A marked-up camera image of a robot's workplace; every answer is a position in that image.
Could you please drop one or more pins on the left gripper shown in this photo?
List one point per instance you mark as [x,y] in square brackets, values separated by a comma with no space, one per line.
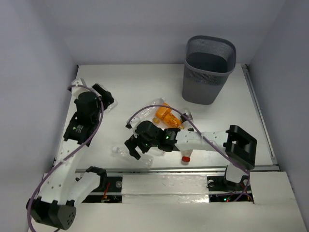
[103,94]

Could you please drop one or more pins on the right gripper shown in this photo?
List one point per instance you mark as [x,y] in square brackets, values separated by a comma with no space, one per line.
[131,146]

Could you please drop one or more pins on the orange bottle fruit label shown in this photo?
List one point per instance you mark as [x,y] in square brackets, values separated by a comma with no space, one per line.
[171,121]

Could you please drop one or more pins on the metal rail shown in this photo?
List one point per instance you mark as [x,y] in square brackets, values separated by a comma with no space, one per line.
[134,168]

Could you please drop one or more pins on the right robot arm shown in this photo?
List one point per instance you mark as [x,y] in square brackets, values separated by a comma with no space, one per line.
[234,144]

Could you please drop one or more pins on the orange bottle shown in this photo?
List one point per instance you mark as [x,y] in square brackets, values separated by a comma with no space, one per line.
[162,114]

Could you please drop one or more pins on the red cap clear bottle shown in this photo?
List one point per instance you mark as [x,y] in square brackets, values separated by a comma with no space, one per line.
[186,156]

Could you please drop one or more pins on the black label clear bottle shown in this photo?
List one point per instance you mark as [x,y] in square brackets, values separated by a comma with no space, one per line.
[185,120]

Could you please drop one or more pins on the wide clear bottle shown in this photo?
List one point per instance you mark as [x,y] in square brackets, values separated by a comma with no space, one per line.
[112,102]

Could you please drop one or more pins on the grey mesh waste bin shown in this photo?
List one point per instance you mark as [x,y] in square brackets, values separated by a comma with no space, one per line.
[208,63]

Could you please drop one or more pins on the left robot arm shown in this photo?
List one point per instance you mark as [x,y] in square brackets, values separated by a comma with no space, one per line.
[55,200]

